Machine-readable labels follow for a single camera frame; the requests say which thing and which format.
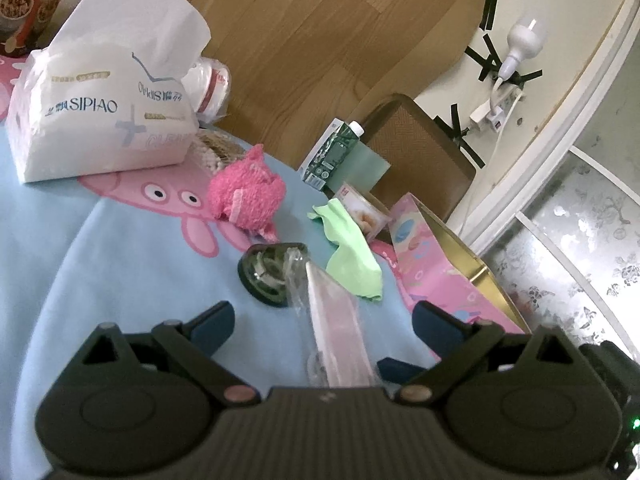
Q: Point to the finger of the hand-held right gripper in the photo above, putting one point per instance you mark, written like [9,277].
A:
[397,369]

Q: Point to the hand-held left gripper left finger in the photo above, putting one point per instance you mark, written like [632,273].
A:
[215,325]

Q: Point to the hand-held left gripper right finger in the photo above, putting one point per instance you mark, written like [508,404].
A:
[430,325]

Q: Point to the pink biscuit box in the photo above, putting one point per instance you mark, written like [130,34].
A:
[435,260]

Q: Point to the pink packet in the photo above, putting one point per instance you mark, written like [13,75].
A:
[335,320]

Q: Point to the light green cloth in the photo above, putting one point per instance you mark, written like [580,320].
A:
[350,250]

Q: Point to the pink plush toy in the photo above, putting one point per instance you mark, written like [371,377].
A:
[245,190]

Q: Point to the pink and blue printed tablecloth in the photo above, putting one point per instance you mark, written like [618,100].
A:
[125,260]

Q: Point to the printed tin can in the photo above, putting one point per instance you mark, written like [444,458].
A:
[367,215]

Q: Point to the floral frosted glass door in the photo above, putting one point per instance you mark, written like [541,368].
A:
[575,240]

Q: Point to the beige textured packet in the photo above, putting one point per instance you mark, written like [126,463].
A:
[215,152]

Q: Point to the brown woven chair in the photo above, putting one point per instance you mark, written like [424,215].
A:
[415,145]

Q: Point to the green carton with white cap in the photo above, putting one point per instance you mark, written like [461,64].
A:
[325,155]

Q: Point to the white tissue pack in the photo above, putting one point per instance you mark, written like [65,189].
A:
[100,125]

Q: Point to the bagged stack of white cups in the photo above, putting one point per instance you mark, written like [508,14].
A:
[210,90]

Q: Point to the wood grain board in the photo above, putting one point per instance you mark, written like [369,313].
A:
[325,35]

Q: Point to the white lamp and power strip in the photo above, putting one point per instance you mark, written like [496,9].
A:
[489,7]

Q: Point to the red snack box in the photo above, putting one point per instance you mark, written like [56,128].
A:
[30,5]

